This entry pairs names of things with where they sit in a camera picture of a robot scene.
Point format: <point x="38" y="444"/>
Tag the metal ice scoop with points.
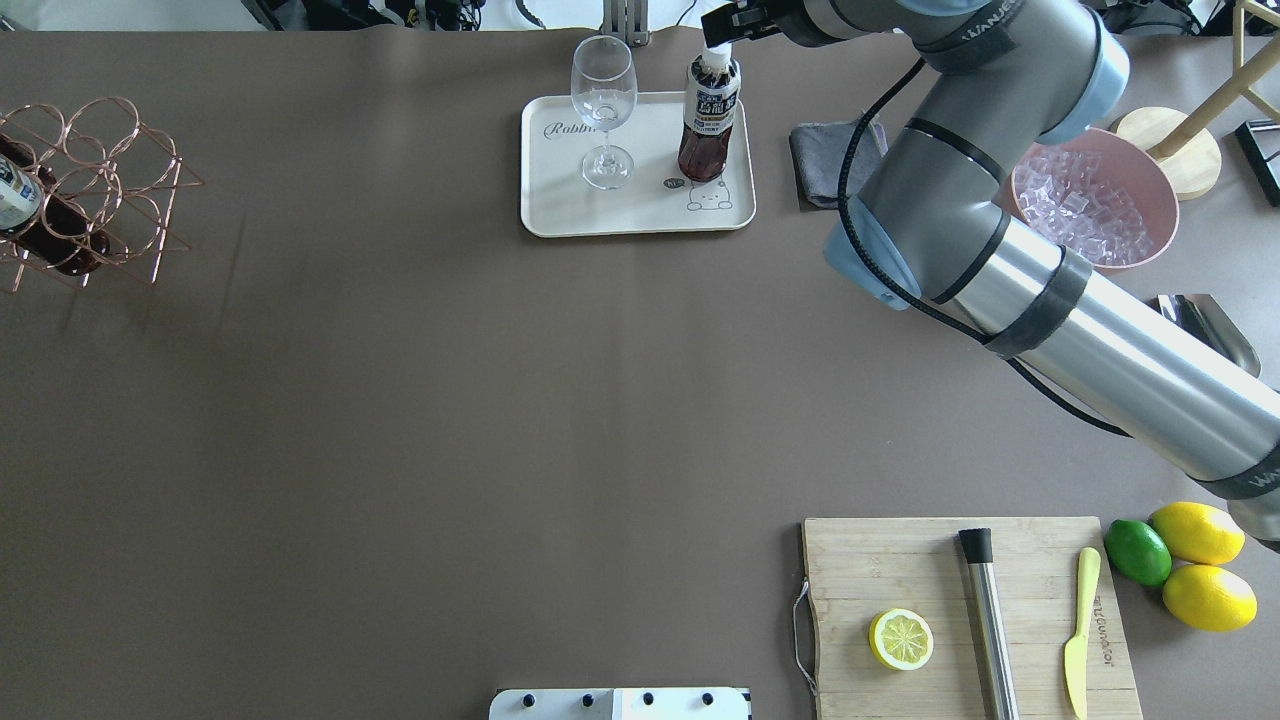
<point x="1202" y="316"/>

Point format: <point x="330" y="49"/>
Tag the copper wire bottle basket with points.
<point x="124" y="174"/>

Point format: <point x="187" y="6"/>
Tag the tea bottle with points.
<point x="711" y="101"/>
<point x="60" y="235"/>

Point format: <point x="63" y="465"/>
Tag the clear wine glass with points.
<point x="603" y="91"/>

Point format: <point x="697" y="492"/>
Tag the grey folded cloth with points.
<point x="819" y="151"/>

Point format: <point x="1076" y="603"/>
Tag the green lime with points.
<point x="1138" y="552"/>

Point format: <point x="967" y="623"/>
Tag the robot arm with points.
<point x="927" y="230"/>

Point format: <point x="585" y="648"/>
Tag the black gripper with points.
<point x="757" y="17"/>

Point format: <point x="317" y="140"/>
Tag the cream rabbit tray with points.
<point x="556" y="202"/>

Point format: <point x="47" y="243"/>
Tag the half lemon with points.
<point x="901" y="639"/>

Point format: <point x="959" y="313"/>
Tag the yellow plastic knife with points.
<point x="1076" y="648"/>

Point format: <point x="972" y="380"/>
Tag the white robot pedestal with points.
<point x="672" y="702"/>

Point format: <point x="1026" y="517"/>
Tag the tea bottle top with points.
<point x="711" y="101"/>

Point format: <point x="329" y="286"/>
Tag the wooden glass stand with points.
<point x="1180" y="143"/>

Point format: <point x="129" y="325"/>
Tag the wooden cutting board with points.
<point x="857" y="568"/>

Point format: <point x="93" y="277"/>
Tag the tea bottle middle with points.
<point x="60" y="235"/>

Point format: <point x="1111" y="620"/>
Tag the lemon near board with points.
<point x="1197" y="532"/>

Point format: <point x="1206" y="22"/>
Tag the steel muddler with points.
<point x="976" y="544"/>

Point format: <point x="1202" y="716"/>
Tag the pink bowl with ice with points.
<point x="1098" y="195"/>

